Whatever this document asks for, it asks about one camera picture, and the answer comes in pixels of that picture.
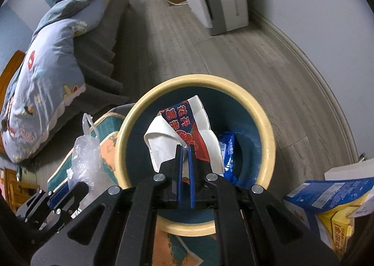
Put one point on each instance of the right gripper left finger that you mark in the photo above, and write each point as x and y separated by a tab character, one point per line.
172	170

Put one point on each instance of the red white snack wrapper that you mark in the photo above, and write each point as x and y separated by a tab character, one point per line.
185	123

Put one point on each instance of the wooden nightstand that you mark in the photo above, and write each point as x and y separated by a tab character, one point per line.
15	192

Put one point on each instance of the blue yellow cardboard box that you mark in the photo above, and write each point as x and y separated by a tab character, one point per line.
329	207

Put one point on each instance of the yellow teal trash bin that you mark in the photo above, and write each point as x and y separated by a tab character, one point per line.
229	108

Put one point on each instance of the clear plastic bag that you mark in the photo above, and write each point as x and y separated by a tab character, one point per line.
87	164

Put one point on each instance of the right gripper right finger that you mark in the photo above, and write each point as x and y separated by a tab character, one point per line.
198	169

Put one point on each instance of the blue snack bag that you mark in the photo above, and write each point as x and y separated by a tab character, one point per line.
226	142

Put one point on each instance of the dark grey bed skirt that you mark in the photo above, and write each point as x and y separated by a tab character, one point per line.
95	52

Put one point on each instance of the teal orange patterned rug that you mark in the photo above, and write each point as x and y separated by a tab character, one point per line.
169	249

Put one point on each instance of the wooden headboard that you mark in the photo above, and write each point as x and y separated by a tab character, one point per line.
8	72

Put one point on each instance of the blue cartoon bed quilt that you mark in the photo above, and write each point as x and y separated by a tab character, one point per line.
49	78

